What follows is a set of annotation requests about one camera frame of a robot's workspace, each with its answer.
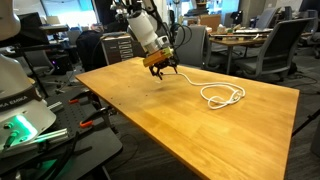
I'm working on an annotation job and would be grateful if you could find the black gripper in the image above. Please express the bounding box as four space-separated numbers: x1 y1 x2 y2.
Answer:
149 57 179 80

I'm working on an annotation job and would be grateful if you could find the white rope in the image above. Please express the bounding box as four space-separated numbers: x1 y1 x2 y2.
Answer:
161 72 247 111

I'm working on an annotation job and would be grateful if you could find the gray labelled drawer cabinet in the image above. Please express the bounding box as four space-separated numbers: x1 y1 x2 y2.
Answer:
100 32 148 65

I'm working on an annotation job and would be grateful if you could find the brown cardboard box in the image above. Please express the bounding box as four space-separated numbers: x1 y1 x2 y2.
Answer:
199 13 223 33

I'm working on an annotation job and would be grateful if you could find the wooden office desk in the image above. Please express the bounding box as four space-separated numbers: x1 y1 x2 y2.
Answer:
207 31 279 76

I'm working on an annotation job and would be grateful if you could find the black office chair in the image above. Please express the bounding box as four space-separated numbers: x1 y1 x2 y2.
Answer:
75 29 108 73

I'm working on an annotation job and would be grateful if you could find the black computer tower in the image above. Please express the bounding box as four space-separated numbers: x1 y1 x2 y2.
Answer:
49 52 74 76

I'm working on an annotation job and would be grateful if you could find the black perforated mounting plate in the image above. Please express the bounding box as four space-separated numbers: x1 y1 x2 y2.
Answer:
43 87 116 138

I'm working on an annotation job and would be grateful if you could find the bright window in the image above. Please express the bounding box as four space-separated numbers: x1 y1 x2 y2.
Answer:
41 0 98 28

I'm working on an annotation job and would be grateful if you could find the gray high-back office chair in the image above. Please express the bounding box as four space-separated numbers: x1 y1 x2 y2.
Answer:
254 6 280 32

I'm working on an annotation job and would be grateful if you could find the aluminum extrusion bar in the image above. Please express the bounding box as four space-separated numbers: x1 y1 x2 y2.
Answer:
46 101 65 114
31 127 69 145

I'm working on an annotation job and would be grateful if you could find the gray swivel office chair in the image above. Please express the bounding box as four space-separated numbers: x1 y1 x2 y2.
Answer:
233 17 317 84

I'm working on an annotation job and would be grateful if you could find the large black monitor back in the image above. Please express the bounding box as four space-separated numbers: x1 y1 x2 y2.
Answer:
5 12 44 48

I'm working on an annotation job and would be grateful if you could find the black tripod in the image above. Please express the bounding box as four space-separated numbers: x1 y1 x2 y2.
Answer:
290 108 320 138

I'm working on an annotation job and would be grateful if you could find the yellow wrist camera mount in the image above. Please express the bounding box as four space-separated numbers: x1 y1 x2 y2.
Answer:
143 46 175 68

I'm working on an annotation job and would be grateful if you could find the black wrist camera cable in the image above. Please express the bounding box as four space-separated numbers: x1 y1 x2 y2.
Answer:
151 0 194 51

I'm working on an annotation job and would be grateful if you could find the black camera on mount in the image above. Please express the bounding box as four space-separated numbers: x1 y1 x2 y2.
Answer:
109 0 133 21

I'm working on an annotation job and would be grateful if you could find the black clamp orange handle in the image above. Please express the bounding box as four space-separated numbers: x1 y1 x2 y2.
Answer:
78 105 118 129
67 89 101 107

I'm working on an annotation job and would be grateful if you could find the white cord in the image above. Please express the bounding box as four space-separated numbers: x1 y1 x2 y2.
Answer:
250 32 262 42

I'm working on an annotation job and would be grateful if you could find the thick black base cable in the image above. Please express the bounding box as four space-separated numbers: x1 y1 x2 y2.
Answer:
39 131 83 180

